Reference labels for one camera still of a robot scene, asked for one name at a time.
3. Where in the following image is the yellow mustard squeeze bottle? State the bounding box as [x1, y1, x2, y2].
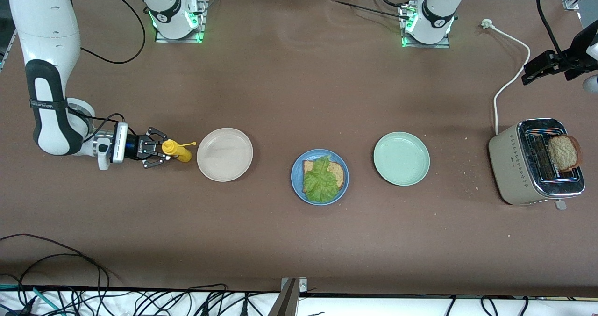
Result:
[161, 139, 197, 163]

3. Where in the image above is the green lettuce leaf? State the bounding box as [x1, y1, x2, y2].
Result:
[303, 155, 340, 203]

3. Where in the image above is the brown bread slice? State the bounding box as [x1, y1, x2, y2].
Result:
[302, 160, 345, 193]
[548, 135, 583, 172]

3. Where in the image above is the white plate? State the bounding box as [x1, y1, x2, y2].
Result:
[197, 128, 254, 182]

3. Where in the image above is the blue plate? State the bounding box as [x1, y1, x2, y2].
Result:
[291, 149, 349, 206]

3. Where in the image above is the light green plate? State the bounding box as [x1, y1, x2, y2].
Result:
[373, 132, 430, 186]

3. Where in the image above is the beige chrome two-slot toaster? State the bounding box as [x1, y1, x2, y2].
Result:
[488, 118, 586, 210]

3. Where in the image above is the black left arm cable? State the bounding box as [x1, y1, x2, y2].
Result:
[536, 0, 574, 60]

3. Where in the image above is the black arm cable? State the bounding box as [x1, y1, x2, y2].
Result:
[536, 0, 574, 60]
[79, 0, 146, 141]

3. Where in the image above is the white toaster power cord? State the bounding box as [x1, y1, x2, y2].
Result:
[481, 19, 531, 136]

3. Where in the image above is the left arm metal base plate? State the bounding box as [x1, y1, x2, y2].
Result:
[401, 0, 451, 49]

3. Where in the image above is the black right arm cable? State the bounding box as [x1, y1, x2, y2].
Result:
[79, 0, 146, 141]

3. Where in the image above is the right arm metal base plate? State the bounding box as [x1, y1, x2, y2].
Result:
[154, 0, 208, 43]

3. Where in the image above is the long black looped cable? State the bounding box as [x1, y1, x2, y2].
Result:
[0, 234, 110, 302]

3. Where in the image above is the teal cable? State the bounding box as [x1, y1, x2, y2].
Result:
[0, 283, 64, 316]

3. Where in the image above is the grey metal mount post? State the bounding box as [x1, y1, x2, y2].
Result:
[269, 277, 307, 316]

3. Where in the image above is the black base cable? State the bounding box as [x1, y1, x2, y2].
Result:
[325, 0, 412, 20]

